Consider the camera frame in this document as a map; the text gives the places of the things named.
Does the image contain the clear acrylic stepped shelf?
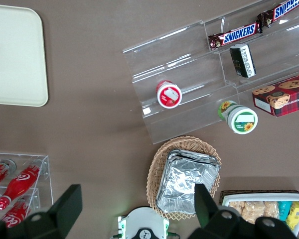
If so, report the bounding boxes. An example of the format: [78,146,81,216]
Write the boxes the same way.
[203,0,299,106]
[122,19,240,145]

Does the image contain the oval light wicker basket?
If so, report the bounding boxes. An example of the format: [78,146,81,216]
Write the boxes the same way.
[146,135,222,221]

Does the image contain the black box white label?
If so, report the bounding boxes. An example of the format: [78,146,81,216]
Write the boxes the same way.
[229,44,257,79]

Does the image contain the stacked aluminium foil trays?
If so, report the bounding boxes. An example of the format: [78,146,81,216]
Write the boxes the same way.
[156,149,222,216]

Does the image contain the red strawberry yoghurt cup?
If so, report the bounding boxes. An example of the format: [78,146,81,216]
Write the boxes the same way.
[155,80,183,110]

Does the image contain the dark woven tray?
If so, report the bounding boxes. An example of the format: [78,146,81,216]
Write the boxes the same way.
[218,189,299,208]

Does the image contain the green sunflower yoghurt cup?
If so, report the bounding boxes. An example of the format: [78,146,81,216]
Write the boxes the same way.
[217,100,259,135]

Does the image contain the cream plastic serving tray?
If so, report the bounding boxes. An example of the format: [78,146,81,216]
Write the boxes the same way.
[0,3,49,108]

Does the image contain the bagged rice cracker pack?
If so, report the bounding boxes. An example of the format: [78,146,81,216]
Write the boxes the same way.
[228,201,246,220]
[263,201,281,220]
[242,201,266,225]

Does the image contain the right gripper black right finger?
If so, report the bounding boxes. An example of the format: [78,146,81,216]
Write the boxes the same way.
[188,183,298,239]

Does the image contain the teal snack packet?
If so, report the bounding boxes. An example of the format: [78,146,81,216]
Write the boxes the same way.
[278,201,293,222]

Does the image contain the yellow snack packet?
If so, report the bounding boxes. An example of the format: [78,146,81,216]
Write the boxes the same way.
[286,201,299,230]

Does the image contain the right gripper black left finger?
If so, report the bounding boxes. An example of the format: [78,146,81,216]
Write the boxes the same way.
[0,184,83,239]

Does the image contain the clear acrylic bottle rack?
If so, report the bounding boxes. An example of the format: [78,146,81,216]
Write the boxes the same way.
[0,152,51,221]

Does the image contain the white rectangular snack tray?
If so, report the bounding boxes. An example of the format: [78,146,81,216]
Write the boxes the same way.
[221,194,299,238]

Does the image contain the red tartan cookie box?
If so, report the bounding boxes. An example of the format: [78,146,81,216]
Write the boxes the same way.
[252,72,299,118]

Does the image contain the snickers chocolate bar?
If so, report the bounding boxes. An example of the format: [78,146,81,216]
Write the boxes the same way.
[256,0,299,28]
[207,21,264,51]

